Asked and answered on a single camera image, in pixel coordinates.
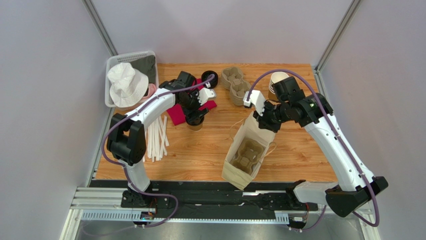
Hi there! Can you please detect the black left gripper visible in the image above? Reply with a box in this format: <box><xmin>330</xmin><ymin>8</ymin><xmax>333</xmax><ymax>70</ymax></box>
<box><xmin>177</xmin><ymin>88</ymin><xmax>209</xmax><ymax>124</ymax></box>

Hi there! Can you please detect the black cup lid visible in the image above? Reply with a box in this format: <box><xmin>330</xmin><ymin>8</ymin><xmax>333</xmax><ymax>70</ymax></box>
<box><xmin>185</xmin><ymin>115</ymin><xmax>205</xmax><ymax>127</ymax></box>

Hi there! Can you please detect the brown paper bag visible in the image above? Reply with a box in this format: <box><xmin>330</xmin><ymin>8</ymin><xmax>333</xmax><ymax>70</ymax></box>
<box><xmin>221</xmin><ymin>113</ymin><xmax>276</xmax><ymax>190</ymax></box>

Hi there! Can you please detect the stack of black cup lids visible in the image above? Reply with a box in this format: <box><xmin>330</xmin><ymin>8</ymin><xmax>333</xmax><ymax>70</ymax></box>
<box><xmin>201</xmin><ymin>70</ymin><xmax>219</xmax><ymax>89</ymax></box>

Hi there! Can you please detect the single cardboard cup carrier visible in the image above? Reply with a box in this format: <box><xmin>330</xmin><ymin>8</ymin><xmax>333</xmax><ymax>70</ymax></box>
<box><xmin>230</xmin><ymin>138</ymin><xmax>265</xmax><ymax>175</ymax></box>

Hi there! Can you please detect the stack of paper cups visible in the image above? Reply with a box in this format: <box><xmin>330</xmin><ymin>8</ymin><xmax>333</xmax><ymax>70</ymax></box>
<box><xmin>268</xmin><ymin>71</ymin><xmax>289</xmax><ymax>101</ymax></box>

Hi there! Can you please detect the cardboard cup carrier stack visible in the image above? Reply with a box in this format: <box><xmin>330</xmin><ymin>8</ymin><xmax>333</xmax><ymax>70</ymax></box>
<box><xmin>220</xmin><ymin>66</ymin><xmax>251</xmax><ymax>106</ymax></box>

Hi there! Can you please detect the brown paper coffee cup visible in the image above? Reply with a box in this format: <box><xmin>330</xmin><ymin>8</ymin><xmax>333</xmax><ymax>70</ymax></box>
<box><xmin>188</xmin><ymin>123</ymin><xmax>203</xmax><ymax>132</ymax></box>

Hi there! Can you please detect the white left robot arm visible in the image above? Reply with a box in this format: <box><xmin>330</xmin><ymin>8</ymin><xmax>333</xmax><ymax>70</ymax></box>
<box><xmin>103</xmin><ymin>71</ymin><xmax>218</xmax><ymax>206</ymax></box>

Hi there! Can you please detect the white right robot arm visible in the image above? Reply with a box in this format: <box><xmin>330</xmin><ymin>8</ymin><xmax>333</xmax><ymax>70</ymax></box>
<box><xmin>243</xmin><ymin>76</ymin><xmax>389</xmax><ymax>218</ymax></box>

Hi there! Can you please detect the red folded cloth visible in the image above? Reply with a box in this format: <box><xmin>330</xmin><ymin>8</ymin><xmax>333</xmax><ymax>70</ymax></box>
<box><xmin>162</xmin><ymin>78</ymin><xmax>217</xmax><ymax>126</ymax></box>

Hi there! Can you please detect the bundle of white straws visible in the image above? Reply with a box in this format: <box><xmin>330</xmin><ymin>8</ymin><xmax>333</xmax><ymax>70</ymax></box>
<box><xmin>142</xmin><ymin>116</ymin><xmax>170</xmax><ymax>163</ymax></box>

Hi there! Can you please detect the pink cloth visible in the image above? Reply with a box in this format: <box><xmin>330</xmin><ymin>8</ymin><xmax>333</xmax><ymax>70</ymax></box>
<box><xmin>141</xmin><ymin>83</ymin><xmax>157</xmax><ymax>101</ymax></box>

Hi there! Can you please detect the dark green cloth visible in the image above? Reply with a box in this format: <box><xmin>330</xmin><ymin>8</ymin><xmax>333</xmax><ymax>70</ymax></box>
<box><xmin>130</xmin><ymin>55</ymin><xmax>157</xmax><ymax>84</ymax></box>

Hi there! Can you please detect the white bucket hat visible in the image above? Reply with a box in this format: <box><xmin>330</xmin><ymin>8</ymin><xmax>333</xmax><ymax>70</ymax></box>
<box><xmin>106</xmin><ymin>62</ymin><xmax>149</xmax><ymax>108</ymax></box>

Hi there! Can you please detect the white plastic basket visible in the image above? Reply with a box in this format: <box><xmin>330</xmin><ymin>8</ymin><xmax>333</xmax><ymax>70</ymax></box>
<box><xmin>104</xmin><ymin>50</ymin><xmax>160</xmax><ymax>108</ymax></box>

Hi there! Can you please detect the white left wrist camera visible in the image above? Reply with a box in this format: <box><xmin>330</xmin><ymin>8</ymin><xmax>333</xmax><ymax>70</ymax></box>
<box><xmin>197</xmin><ymin>87</ymin><xmax>217</xmax><ymax>106</ymax></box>

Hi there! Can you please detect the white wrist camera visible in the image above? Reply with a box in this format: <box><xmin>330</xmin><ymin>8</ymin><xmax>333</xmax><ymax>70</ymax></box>
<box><xmin>243</xmin><ymin>90</ymin><xmax>266</xmax><ymax>116</ymax></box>
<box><xmin>197</xmin><ymin>87</ymin><xmax>217</xmax><ymax>106</ymax></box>

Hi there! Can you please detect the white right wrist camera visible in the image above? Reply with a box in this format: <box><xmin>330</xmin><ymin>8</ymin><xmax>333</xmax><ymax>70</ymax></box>
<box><xmin>243</xmin><ymin>90</ymin><xmax>266</xmax><ymax>116</ymax></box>

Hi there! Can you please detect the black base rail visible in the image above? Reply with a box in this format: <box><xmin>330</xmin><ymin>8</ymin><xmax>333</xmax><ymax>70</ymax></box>
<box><xmin>89</xmin><ymin>180</ymin><xmax>318</xmax><ymax>220</ymax></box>

